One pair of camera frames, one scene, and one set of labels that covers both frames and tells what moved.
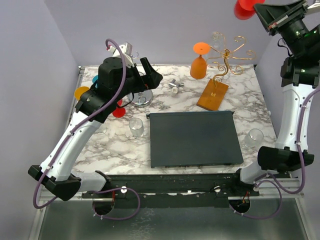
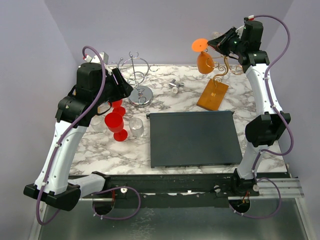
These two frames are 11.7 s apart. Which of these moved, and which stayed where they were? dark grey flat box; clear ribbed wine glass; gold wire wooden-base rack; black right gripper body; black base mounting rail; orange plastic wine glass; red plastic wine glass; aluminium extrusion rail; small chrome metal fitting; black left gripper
Moved: orange plastic wine glass; black left gripper; black right gripper body; red plastic wine glass
Stayed: clear ribbed wine glass; aluminium extrusion rail; black base mounting rail; dark grey flat box; gold wire wooden-base rack; small chrome metal fitting
